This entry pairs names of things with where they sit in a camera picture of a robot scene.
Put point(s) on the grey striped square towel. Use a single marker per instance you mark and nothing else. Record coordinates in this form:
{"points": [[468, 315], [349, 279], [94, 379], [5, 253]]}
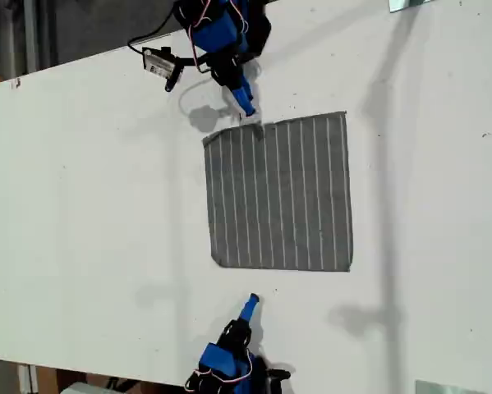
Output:
{"points": [[278, 197]]}

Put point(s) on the grey metal bar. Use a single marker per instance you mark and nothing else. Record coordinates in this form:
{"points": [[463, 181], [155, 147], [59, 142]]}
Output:
{"points": [[30, 37]]}

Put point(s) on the white table leg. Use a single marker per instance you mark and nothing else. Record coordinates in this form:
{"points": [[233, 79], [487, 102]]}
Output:
{"points": [[26, 379]]}

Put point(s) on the black camera stalk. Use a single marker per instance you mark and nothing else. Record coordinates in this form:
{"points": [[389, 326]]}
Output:
{"points": [[190, 62]]}

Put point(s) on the black camera box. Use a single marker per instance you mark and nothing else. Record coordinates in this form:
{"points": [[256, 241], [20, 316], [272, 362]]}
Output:
{"points": [[279, 374], [159, 63]]}

